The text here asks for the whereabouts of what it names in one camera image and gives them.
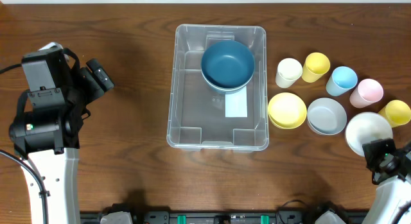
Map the white bowl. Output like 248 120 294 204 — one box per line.
345 112 393 157

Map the grey bowl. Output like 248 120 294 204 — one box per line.
307 98 347 135

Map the clear plastic storage bin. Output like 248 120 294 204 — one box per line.
166 24 269 152

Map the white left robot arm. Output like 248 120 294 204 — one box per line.
9 43 114 223

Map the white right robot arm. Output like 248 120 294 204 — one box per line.
362 139 410 224

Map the yellow cup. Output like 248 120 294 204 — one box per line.
378 99 411 128
302 52 331 83

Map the pink cup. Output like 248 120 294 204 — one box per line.
349 78 384 108

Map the light blue cup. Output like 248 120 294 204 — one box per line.
326 66 358 96

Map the yellow bowl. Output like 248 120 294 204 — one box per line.
267 92 307 130

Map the cream cup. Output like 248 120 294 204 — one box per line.
275 58 302 89

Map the white label in bin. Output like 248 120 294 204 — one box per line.
225 87 248 117

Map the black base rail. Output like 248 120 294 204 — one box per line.
80 210 370 224

